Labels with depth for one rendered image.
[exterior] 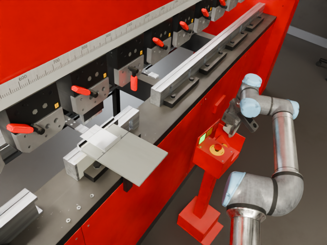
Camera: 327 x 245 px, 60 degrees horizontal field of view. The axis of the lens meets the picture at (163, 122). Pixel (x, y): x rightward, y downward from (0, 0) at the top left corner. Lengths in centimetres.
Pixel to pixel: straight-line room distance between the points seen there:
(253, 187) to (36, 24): 72
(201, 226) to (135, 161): 100
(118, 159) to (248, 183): 45
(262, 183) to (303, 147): 196
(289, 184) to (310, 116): 235
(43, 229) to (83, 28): 65
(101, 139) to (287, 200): 67
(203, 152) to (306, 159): 151
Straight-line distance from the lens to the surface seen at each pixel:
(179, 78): 153
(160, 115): 139
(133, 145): 107
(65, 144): 252
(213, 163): 140
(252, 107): 113
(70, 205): 109
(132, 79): 104
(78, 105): 91
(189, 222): 192
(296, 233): 227
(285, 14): 286
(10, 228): 103
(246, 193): 90
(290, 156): 104
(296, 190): 97
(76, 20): 81
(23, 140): 82
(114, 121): 117
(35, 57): 75
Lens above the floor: 178
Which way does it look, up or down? 42 degrees down
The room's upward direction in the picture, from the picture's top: 6 degrees clockwise
